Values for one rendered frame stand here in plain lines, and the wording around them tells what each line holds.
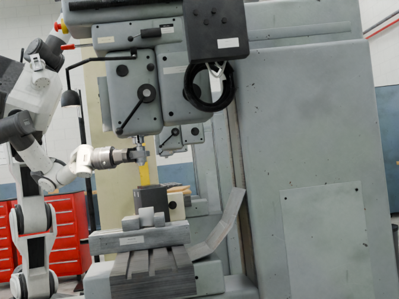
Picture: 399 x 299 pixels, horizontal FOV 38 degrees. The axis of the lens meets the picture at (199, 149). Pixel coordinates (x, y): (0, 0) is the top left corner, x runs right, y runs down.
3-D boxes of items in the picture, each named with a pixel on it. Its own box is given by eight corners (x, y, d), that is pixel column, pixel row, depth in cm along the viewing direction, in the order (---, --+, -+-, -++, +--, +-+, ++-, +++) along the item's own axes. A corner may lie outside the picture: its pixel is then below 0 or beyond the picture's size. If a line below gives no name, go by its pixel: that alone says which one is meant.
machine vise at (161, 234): (89, 256, 201) (86, 224, 201) (95, 250, 216) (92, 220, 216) (191, 243, 203) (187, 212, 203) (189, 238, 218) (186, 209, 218)
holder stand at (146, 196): (144, 232, 256) (139, 187, 256) (136, 228, 277) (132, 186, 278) (171, 228, 259) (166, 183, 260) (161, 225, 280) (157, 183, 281)
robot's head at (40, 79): (32, 92, 241) (35, 77, 234) (28, 73, 246) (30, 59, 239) (48, 91, 244) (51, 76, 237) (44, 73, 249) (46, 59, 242)
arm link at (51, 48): (40, 30, 264) (25, 56, 261) (50, 31, 258) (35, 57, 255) (60, 45, 272) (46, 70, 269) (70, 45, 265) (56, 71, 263)
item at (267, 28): (157, 63, 216) (151, 10, 216) (155, 73, 238) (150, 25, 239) (366, 43, 223) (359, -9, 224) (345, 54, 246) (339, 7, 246)
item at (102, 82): (103, 131, 222) (96, 76, 223) (103, 131, 226) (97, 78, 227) (113, 130, 223) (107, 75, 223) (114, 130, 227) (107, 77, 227)
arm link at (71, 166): (81, 142, 229) (67, 154, 239) (79, 163, 225) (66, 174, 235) (97, 146, 232) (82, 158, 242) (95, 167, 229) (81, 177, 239)
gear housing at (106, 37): (92, 50, 213) (89, 23, 213) (98, 62, 237) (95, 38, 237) (184, 41, 216) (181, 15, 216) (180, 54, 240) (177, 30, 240)
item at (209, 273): (85, 312, 205) (81, 278, 205) (94, 292, 239) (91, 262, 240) (226, 293, 209) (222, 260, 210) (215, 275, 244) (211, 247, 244)
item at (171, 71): (164, 123, 214) (155, 52, 215) (162, 127, 239) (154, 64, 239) (215, 117, 216) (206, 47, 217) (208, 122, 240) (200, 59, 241)
